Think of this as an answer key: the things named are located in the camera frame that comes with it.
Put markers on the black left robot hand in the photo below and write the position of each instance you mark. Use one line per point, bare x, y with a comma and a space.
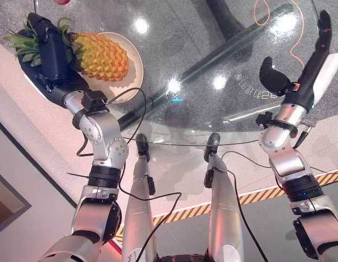
52, 54

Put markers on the yellow pineapple with green crown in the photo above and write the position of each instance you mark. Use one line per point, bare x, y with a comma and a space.
103, 57

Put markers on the silver robot leg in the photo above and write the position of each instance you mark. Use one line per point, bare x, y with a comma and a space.
223, 207
138, 202

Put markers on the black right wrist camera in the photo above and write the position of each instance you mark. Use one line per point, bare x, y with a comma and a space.
264, 118

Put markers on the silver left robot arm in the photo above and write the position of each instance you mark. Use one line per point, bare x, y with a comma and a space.
103, 131

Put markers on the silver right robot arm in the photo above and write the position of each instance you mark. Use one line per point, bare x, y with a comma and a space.
289, 161

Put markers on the silver left robot leg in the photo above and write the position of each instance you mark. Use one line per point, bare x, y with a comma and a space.
138, 202

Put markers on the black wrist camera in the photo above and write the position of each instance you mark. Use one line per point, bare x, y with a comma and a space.
94, 101
264, 118

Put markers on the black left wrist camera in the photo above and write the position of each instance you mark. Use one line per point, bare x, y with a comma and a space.
94, 101

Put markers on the round beige plate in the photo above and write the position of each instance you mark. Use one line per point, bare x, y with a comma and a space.
131, 68

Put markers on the red white object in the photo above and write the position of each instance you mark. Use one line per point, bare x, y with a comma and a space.
62, 2

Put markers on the silver right robot leg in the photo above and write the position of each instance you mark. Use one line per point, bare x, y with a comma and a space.
223, 207

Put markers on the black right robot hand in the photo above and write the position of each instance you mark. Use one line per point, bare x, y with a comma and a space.
310, 82

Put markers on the yellow black hazard tape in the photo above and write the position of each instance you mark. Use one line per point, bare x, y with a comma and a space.
267, 196

